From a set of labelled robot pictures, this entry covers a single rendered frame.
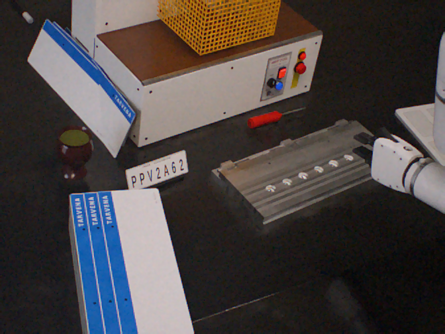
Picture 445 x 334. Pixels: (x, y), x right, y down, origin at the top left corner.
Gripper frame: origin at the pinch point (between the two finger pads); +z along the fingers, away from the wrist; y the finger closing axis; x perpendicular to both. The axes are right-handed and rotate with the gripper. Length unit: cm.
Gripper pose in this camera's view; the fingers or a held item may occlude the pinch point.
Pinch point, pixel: (363, 145)
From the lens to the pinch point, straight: 186.1
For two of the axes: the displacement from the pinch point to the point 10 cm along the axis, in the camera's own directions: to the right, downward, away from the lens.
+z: -5.9, -4.1, 7.0
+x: 8.1, -3.0, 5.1
